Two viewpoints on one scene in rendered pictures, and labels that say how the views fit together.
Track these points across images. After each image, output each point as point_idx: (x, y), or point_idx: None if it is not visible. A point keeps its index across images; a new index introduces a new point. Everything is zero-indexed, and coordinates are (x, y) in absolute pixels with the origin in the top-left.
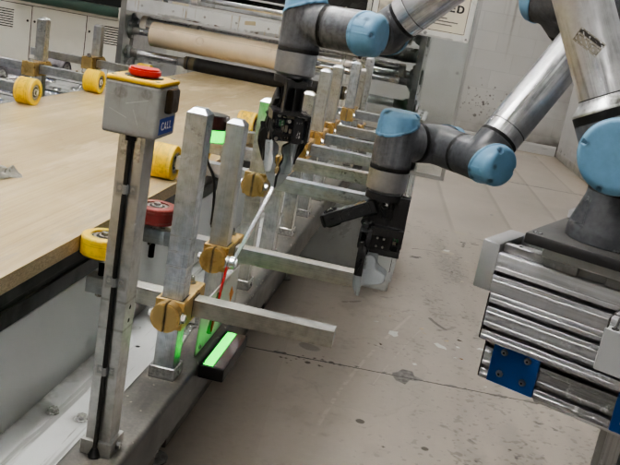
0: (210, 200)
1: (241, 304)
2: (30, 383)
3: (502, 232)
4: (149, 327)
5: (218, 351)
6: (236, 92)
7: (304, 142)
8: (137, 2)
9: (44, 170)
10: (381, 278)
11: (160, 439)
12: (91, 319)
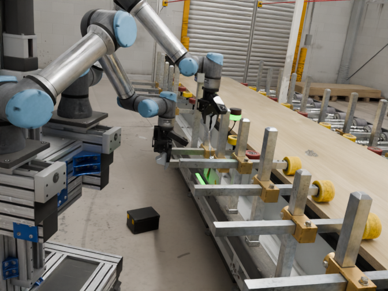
0: (321, 243)
1: (190, 149)
2: (231, 169)
3: (114, 131)
4: (247, 209)
5: (199, 178)
6: None
7: (198, 109)
8: None
9: (314, 161)
10: (156, 157)
11: (191, 170)
12: (245, 180)
